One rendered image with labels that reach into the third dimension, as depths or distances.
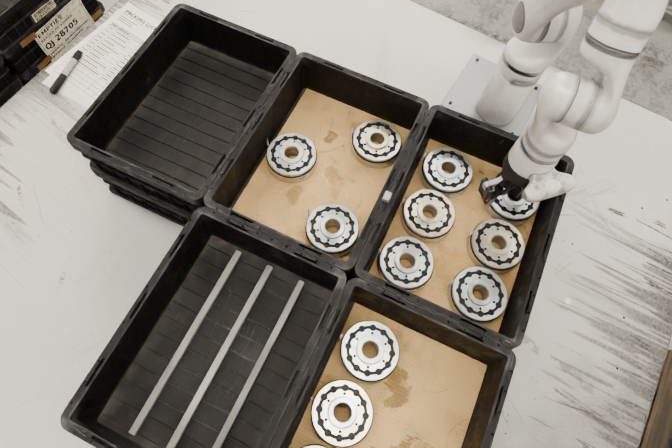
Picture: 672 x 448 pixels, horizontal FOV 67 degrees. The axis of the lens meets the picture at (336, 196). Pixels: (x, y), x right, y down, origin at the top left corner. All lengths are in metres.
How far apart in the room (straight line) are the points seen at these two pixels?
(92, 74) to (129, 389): 0.82
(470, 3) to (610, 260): 1.67
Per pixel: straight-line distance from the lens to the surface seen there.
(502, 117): 1.21
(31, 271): 1.27
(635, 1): 0.72
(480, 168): 1.12
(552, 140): 0.83
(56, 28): 2.03
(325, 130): 1.11
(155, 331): 0.99
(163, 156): 1.13
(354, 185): 1.05
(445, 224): 1.01
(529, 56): 1.09
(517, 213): 1.07
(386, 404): 0.94
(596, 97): 0.77
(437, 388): 0.96
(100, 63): 1.49
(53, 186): 1.33
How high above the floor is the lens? 1.76
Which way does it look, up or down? 64 degrees down
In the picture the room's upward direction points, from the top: 5 degrees clockwise
